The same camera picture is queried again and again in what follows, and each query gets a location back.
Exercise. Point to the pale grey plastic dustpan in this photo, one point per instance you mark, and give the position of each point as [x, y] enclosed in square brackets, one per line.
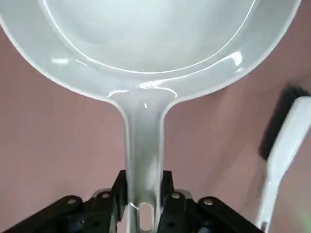
[150, 36]

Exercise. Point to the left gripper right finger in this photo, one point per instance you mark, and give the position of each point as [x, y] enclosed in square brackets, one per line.
[184, 213]

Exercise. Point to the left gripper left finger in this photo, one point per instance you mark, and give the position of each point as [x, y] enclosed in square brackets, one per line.
[97, 213]

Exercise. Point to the white brush black bristles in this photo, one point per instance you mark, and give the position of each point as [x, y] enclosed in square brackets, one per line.
[286, 145]

